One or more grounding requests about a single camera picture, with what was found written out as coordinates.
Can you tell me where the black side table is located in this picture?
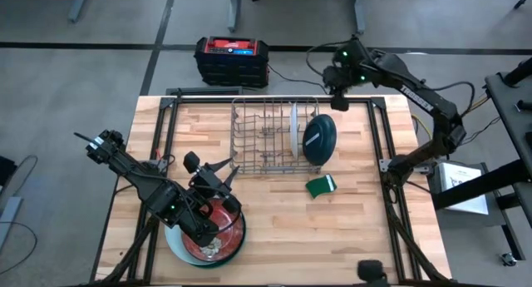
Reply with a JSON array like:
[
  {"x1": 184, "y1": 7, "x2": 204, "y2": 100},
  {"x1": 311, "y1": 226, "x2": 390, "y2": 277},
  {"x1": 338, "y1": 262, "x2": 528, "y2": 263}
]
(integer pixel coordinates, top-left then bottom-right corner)
[{"x1": 431, "y1": 56, "x2": 532, "y2": 230}]

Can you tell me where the grey desk leg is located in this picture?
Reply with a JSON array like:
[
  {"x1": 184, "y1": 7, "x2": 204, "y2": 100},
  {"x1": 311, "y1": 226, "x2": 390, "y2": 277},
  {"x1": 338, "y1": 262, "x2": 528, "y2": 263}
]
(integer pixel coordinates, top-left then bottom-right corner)
[
  {"x1": 353, "y1": 0, "x2": 368, "y2": 36},
  {"x1": 66, "y1": 0, "x2": 91, "y2": 24},
  {"x1": 227, "y1": 0, "x2": 244, "y2": 34}
]

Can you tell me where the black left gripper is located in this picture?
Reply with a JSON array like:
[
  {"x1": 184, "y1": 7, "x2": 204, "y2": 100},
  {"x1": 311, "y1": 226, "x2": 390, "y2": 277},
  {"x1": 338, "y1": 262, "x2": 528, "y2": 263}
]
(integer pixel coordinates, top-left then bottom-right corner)
[{"x1": 189, "y1": 156, "x2": 243, "y2": 215}]

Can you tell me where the red black power station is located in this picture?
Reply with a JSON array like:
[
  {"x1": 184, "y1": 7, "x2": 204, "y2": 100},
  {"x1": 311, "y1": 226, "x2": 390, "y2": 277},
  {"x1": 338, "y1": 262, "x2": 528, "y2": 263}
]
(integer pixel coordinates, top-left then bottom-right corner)
[{"x1": 193, "y1": 35, "x2": 270, "y2": 89}]

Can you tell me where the white plate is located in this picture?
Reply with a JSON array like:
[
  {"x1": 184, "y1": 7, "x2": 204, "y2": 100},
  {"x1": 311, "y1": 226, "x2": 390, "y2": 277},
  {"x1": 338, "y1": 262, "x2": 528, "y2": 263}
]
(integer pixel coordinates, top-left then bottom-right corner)
[{"x1": 288, "y1": 101, "x2": 301, "y2": 161}]

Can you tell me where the grey wire dish rack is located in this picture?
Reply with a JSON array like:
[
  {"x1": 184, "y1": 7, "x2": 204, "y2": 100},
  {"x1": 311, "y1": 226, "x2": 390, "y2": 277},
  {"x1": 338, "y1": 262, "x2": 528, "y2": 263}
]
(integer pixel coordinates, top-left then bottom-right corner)
[{"x1": 229, "y1": 96, "x2": 323, "y2": 176}]

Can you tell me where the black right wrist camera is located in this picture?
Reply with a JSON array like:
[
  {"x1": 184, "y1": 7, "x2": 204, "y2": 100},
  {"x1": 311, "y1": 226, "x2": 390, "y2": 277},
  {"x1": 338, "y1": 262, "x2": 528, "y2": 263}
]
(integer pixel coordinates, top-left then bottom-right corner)
[{"x1": 330, "y1": 91, "x2": 351, "y2": 112}]

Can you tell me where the white printed box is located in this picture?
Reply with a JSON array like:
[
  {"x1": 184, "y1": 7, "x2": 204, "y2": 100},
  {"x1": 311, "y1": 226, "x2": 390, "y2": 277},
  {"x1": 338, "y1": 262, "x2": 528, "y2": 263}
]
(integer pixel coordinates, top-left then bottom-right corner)
[{"x1": 433, "y1": 161, "x2": 490, "y2": 216}]

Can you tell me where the black flat bar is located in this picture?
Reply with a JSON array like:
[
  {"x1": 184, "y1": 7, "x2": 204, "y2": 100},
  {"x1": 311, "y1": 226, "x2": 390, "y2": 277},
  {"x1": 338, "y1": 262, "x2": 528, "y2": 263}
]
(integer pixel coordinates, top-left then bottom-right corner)
[{"x1": 165, "y1": 87, "x2": 244, "y2": 96}]

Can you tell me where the black rounded object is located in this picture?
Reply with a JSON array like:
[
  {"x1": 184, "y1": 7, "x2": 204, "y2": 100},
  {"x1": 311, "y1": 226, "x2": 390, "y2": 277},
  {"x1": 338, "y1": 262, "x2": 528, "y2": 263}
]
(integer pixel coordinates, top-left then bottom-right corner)
[{"x1": 357, "y1": 259, "x2": 387, "y2": 286}]

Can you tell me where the yellow green sponge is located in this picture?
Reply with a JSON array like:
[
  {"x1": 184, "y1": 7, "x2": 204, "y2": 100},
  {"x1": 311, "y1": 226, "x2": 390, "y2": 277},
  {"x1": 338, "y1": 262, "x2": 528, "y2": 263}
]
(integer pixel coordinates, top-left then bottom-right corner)
[{"x1": 304, "y1": 173, "x2": 338, "y2": 200}]

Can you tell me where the grey caster wheel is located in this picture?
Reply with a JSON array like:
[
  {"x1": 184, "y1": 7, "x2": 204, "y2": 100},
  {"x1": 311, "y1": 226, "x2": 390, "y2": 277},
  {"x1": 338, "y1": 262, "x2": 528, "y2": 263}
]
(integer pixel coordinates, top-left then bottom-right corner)
[{"x1": 499, "y1": 251, "x2": 520, "y2": 269}]

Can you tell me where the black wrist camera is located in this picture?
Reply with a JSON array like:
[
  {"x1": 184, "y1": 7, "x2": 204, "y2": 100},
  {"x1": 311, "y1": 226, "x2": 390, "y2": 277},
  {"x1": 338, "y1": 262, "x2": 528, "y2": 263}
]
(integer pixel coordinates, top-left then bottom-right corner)
[
  {"x1": 330, "y1": 91, "x2": 351, "y2": 112},
  {"x1": 183, "y1": 151, "x2": 202, "y2": 175}
]

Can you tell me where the dark teal plate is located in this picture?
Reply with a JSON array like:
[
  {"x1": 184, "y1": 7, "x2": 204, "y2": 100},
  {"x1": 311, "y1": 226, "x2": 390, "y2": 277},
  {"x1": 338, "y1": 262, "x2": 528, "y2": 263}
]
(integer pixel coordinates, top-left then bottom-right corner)
[{"x1": 301, "y1": 113, "x2": 338, "y2": 167}]

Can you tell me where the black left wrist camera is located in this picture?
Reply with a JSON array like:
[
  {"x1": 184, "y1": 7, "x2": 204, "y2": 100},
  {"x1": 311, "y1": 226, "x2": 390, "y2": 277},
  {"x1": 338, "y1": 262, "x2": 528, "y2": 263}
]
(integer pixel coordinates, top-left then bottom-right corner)
[{"x1": 183, "y1": 151, "x2": 202, "y2": 175}]

